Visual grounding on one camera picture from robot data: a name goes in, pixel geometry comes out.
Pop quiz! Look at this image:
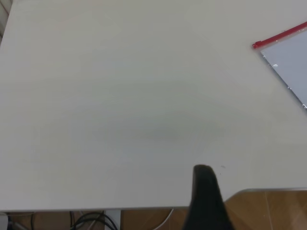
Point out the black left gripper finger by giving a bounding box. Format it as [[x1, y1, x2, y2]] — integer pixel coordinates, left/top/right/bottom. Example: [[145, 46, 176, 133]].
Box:
[[182, 164, 237, 230]]

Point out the white floor cable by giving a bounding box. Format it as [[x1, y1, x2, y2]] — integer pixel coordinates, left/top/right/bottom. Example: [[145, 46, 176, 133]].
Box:
[[153, 208, 175, 230]]

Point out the black floor cable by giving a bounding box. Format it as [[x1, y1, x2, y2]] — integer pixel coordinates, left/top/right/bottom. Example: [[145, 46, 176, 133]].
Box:
[[71, 212, 120, 230]]

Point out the white table leg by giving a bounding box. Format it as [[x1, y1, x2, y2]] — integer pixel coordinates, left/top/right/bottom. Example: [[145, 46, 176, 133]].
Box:
[[105, 210, 121, 230]]

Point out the clear plastic zip bag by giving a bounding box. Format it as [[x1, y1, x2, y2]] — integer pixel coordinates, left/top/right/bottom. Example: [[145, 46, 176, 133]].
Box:
[[251, 21, 307, 113]]

